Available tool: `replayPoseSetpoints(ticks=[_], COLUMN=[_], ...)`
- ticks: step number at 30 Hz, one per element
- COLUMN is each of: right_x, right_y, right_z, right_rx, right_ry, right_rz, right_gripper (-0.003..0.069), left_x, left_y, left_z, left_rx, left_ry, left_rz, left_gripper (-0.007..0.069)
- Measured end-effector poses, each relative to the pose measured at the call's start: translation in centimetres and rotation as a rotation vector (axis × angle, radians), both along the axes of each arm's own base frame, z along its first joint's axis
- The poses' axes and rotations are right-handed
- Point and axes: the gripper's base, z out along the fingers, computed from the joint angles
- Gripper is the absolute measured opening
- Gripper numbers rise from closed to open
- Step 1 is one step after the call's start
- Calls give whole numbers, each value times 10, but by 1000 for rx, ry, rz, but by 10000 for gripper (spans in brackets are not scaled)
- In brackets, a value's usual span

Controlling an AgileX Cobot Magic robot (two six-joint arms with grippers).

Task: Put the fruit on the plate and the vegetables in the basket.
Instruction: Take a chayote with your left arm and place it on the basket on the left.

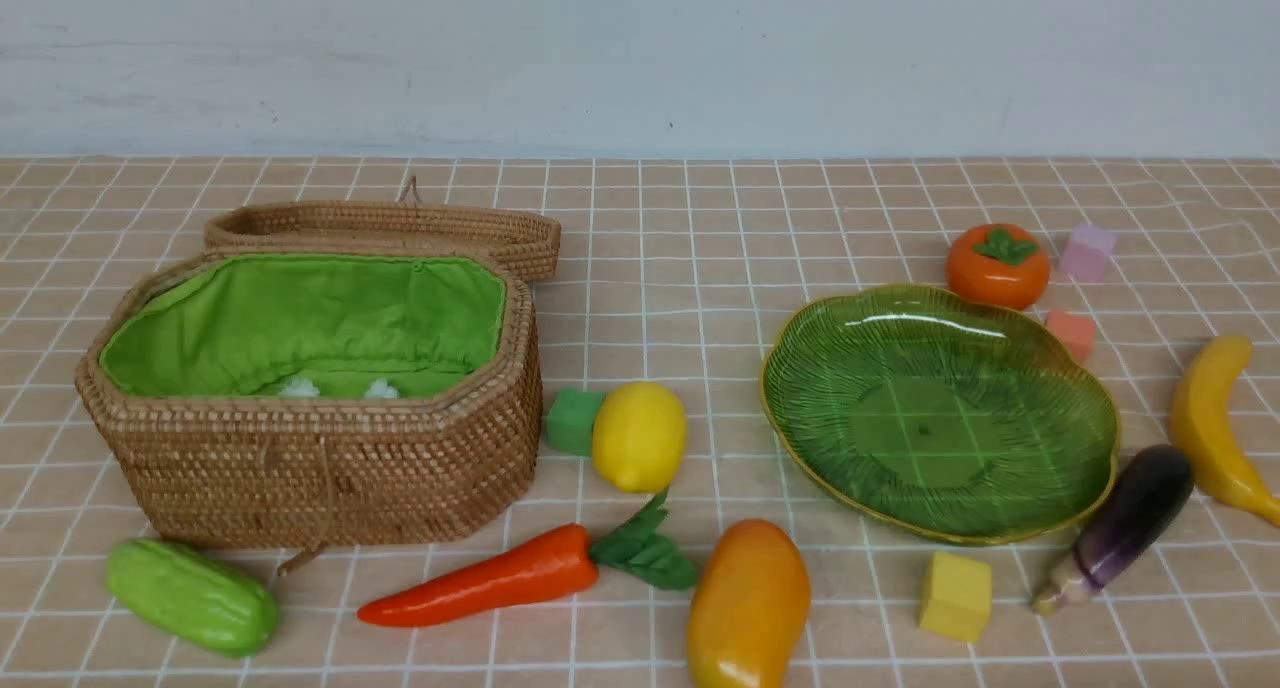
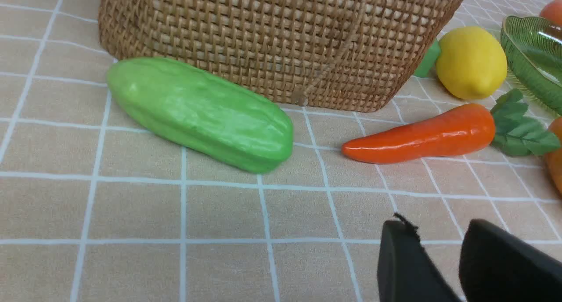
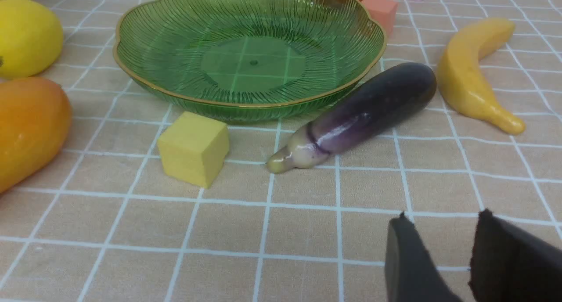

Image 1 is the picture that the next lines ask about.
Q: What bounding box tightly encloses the green foam cube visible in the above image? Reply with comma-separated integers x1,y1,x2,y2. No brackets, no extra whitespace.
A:
545,387,607,457

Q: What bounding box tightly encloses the orange carrot toy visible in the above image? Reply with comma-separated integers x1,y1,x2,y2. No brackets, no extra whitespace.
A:
357,491,700,628

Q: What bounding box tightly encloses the woven wicker basket lid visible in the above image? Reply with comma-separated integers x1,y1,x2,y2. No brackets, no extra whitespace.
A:
204,179,561,283

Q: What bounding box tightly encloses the checkered beige tablecloth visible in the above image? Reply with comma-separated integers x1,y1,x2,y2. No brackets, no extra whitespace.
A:
1,156,1279,687

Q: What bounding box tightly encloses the woven wicker basket green lining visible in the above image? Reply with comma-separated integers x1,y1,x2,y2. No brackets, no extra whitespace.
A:
74,249,544,552

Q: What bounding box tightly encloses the orange yellow mango toy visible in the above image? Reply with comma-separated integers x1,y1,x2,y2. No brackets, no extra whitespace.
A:
686,518,812,687

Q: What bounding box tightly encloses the pink foam cube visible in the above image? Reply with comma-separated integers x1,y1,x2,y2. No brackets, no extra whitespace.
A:
1059,223,1117,283

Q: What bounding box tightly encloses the yellow banana toy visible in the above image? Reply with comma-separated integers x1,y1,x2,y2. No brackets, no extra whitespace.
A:
1170,334,1279,527

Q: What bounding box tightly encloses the yellow lemon toy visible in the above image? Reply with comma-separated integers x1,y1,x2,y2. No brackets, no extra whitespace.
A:
591,381,689,495

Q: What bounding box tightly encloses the green leaf glass plate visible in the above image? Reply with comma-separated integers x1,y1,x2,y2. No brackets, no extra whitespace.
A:
760,283,1121,546

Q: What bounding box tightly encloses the orange persimmon toy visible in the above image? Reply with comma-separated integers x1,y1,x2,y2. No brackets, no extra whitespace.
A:
945,223,1052,311

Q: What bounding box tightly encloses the purple eggplant toy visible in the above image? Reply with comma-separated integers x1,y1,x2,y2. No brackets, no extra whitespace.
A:
1032,445,1194,618

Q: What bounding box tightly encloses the coral foam cube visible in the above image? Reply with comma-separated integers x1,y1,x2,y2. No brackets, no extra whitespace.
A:
1044,309,1098,364

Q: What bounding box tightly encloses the yellow foam cube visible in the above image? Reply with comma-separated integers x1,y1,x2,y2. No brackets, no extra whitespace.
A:
918,552,993,643

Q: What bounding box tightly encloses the green cucumber toy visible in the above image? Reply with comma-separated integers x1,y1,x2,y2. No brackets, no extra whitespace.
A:
105,538,279,659

